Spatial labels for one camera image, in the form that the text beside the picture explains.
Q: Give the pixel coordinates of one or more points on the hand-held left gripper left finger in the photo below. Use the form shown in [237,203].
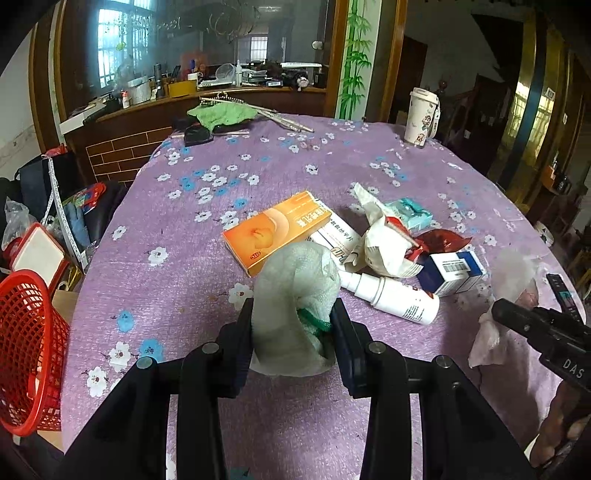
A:
[244,334]

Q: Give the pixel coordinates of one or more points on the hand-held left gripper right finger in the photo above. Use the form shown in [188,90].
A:
[340,337]

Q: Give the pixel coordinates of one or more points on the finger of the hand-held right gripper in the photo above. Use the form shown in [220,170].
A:
[517,318]
[563,295]

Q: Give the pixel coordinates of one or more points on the white tissue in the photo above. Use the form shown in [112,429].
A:
[512,272]

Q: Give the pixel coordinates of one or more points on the white foam net sleeve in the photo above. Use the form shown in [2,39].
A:
[286,295]

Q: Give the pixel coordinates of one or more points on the teal tissue pack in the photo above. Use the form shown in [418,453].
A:
[411,214]

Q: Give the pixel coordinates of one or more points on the person's right hand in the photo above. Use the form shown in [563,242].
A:
[565,420]

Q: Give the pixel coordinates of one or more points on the white spray bottle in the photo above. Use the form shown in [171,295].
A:
[401,300]

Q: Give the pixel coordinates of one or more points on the blue and white box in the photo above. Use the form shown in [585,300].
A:
[455,270]

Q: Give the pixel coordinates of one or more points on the purple floral tablecloth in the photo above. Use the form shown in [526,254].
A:
[184,258]

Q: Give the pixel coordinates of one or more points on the crumpled white paper wrapper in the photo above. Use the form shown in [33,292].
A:
[383,249]

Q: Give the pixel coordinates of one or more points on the white medicine box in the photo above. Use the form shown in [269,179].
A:
[339,230]

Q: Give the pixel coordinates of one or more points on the orange medicine box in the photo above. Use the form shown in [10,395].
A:
[268,230]

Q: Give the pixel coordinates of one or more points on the red plastic wrapper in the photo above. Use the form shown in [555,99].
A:
[438,241]

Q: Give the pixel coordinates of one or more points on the cardboard box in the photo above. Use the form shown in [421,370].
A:
[64,304]

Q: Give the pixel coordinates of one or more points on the black pouch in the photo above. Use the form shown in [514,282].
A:
[198,136]

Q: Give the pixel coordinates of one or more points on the white measuring tape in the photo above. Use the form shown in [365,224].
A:
[69,230]

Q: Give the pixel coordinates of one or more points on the red plastic basket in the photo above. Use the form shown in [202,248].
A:
[27,346]

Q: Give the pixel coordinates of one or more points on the pale wooden sticks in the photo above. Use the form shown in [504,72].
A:
[277,117]

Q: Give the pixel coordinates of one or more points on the white floral cup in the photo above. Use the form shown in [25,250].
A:
[421,120]

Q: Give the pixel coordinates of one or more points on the green cloth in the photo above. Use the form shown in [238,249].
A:
[217,115]

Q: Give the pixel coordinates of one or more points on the red container with white lid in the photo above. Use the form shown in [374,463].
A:
[37,254]

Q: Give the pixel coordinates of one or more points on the wooden counter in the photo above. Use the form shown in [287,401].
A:
[134,134]

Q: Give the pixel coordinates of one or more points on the yellow box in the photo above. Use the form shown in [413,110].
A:
[180,87]

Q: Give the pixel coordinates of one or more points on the clear plastic bag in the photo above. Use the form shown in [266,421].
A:
[16,219]

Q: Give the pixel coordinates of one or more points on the white tub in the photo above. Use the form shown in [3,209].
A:
[141,90]

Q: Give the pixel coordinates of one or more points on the bamboo wall painting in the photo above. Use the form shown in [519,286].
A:
[355,60]

